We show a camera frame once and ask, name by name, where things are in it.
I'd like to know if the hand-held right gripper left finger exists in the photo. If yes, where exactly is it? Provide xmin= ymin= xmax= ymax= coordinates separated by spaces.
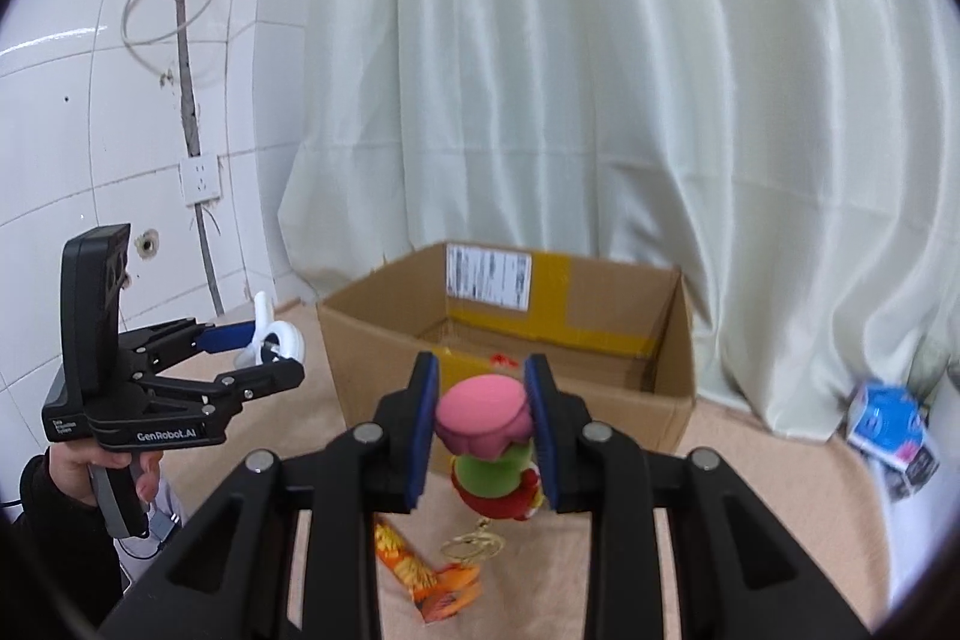
xmin=97 ymin=351 xmax=441 ymax=640

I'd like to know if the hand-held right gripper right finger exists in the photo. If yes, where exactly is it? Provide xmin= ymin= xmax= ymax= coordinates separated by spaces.
xmin=523 ymin=353 xmax=875 ymax=640

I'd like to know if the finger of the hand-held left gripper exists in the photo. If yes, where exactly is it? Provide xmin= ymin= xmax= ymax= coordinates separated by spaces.
xmin=131 ymin=359 xmax=306 ymax=420
xmin=120 ymin=317 xmax=260 ymax=378

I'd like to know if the white plastic gadget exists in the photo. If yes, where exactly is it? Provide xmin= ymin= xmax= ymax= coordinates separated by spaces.
xmin=238 ymin=291 xmax=308 ymax=367

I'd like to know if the red yellow snack packet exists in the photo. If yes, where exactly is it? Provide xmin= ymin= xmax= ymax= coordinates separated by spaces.
xmin=373 ymin=374 xmax=548 ymax=626

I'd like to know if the cardboard box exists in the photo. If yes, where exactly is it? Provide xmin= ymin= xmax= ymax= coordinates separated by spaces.
xmin=316 ymin=241 xmax=697 ymax=483

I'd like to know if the person's left forearm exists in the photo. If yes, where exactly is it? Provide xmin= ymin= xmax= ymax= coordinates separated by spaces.
xmin=0 ymin=456 xmax=125 ymax=611

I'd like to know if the person's left hand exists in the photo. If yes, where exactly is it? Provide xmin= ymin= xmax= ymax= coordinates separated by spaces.
xmin=45 ymin=447 xmax=164 ymax=502

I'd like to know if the beige tablecloth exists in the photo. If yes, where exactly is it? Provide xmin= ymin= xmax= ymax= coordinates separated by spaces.
xmin=120 ymin=299 xmax=901 ymax=640

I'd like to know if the blue tissue package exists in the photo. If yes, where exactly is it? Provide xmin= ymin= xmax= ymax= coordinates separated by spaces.
xmin=847 ymin=381 xmax=942 ymax=502

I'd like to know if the pale green curtain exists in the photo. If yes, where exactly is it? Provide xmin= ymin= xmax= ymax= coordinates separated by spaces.
xmin=277 ymin=0 xmax=960 ymax=453

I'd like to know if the white wall socket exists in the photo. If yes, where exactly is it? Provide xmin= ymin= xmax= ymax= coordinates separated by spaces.
xmin=180 ymin=154 xmax=224 ymax=206

